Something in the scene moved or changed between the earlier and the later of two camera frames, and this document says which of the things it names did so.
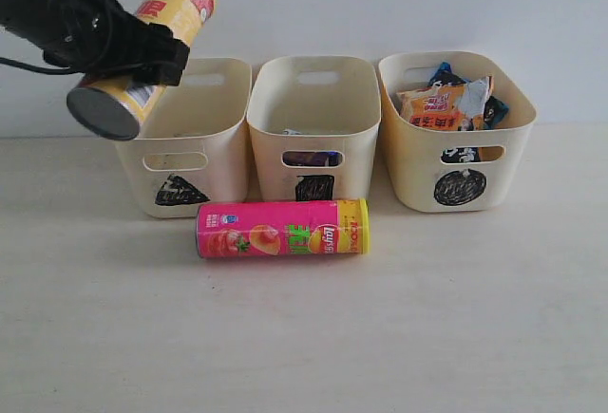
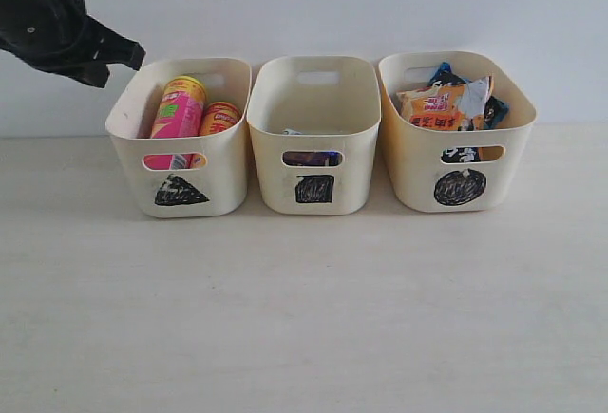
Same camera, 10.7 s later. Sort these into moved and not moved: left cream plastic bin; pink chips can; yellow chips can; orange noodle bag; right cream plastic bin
Moved: pink chips can; yellow chips can
Not moved: left cream plastic bin; right cream plastic bin; orange noodle bag
